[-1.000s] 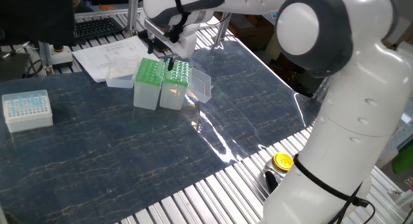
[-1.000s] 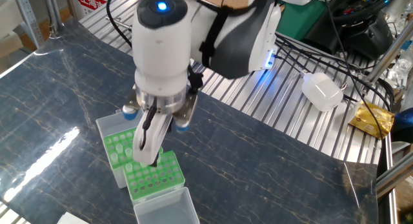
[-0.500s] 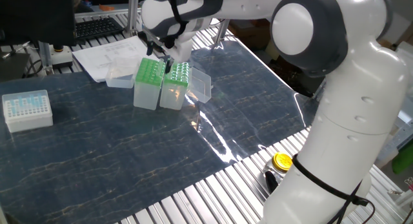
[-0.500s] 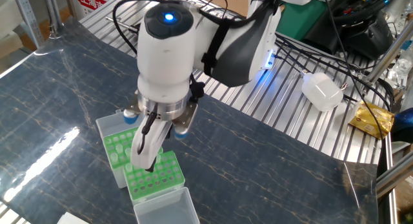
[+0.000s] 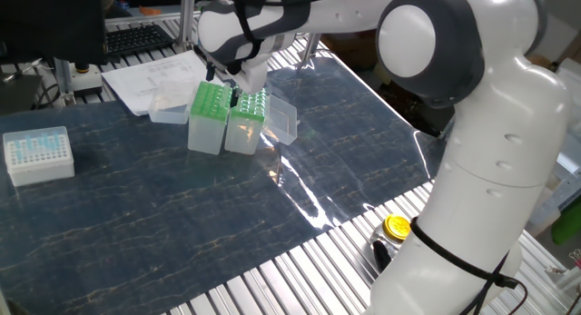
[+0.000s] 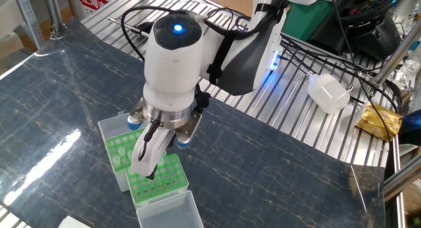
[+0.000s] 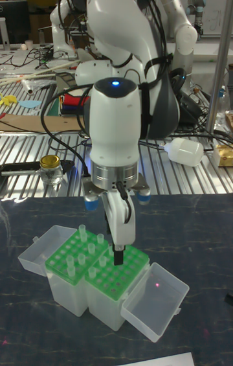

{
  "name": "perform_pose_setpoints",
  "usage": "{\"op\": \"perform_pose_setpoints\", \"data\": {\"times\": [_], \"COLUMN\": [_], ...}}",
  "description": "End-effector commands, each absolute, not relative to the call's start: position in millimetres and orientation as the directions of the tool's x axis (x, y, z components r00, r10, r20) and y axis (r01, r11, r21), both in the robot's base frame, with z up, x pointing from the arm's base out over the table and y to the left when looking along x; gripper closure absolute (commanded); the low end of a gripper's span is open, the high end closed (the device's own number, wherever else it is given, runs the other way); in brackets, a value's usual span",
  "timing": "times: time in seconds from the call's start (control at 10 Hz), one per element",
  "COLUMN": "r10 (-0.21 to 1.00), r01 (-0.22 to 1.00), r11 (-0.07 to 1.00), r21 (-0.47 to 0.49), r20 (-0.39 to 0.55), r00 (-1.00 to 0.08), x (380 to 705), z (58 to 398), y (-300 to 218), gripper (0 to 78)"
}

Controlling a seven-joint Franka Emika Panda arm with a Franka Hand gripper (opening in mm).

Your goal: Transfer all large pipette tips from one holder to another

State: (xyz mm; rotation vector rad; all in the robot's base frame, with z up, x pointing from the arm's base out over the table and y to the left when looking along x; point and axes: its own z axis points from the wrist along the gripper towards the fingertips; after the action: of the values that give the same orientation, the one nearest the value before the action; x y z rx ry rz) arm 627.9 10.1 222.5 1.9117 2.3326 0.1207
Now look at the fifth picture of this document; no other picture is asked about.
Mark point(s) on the black box device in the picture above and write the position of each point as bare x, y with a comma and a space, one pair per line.
18, 92

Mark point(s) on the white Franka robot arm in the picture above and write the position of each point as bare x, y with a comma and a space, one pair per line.
499, 170

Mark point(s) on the glass jar gold lid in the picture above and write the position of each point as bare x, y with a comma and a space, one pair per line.
396, 227

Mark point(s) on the white metal shelf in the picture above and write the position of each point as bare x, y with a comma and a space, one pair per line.
569, 156

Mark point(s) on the dark marble pattern mat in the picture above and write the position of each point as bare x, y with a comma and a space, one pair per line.
136, 215

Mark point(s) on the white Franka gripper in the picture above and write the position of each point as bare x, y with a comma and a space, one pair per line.
254, 76

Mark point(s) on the aluminium frame post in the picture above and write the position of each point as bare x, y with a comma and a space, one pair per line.
64, 79
186, 15

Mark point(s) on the white paper sheet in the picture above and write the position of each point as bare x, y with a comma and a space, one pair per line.
136, 74

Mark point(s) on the silver metal bar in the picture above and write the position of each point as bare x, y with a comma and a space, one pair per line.
20, 71

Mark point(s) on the translucent tip box green rack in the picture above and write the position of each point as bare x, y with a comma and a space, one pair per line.
206, 138
243, 138

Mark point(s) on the aluminium frame rail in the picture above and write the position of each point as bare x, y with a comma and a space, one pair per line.
150, 16

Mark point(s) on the grey slotted angle beam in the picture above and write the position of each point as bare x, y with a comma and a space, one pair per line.
558, 201

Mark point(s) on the white tip box blue tips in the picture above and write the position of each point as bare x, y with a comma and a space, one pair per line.
41, 170

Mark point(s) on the black monitor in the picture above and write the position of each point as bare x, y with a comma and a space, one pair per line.
45, 24

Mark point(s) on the orange object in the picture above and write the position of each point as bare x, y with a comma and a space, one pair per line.
150, 10

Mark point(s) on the black keyboard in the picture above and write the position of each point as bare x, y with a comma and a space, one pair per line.
136, 39

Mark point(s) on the white stand base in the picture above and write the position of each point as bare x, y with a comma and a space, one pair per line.
88, 83

